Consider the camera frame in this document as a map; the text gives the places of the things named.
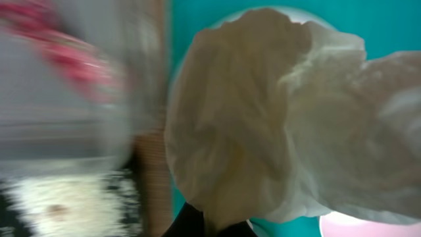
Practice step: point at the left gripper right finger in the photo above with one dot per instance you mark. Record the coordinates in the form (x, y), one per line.
(242, 229)

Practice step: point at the large white plate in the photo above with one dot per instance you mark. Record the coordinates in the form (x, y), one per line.
(188, 20)

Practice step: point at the white bowl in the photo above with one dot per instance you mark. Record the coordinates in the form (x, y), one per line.
(339, 225)

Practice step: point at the red snack wrapper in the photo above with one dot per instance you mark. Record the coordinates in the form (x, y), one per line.
(87, 69)

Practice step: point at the white rice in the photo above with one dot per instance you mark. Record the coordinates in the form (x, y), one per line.
(72, 204)

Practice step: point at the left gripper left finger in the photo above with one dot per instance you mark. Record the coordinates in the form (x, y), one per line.
(188, 223)

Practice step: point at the white tissue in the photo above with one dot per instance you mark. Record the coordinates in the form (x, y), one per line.
(275, 119)

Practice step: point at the clear plastic bin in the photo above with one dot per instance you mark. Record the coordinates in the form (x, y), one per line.
(47, 127)

